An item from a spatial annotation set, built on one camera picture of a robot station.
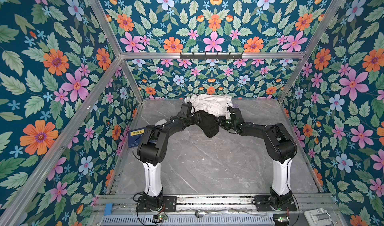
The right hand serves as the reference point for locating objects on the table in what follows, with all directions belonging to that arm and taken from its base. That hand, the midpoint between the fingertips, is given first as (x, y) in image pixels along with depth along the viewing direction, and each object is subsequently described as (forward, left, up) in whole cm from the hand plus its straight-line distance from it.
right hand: (215, 119), depth 99 cm
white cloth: (+12, -2, +3) cm, 12 cm away
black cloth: (-3, +4, -1) cm, 5 cm away
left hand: (+2, +9, +4) cm, 10 cm away
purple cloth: (+15, -15, -3) cm, 21 cm away
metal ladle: (-52, +10, -5) cm, 53 cm away
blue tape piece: (-50, +56, -8) cm, 75 cm away
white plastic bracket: (-54, -46, -6) cm, 71 cm away
